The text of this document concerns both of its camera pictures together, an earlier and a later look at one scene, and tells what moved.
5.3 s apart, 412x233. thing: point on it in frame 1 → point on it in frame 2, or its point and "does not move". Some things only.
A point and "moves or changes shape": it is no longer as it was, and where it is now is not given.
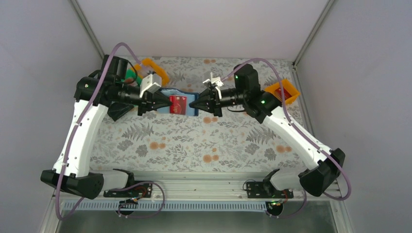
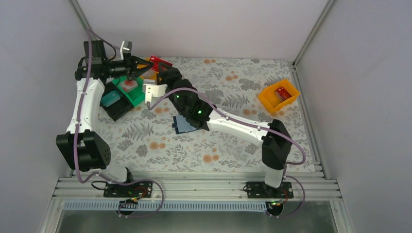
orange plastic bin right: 286,84 does not move
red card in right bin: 286,94 does not move
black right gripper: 215,100 → 164,74
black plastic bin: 115,109 does not move
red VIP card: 179,106 moves or changes shape
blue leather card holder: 190,98 moves or changes shape
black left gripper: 143,104 → 129,63
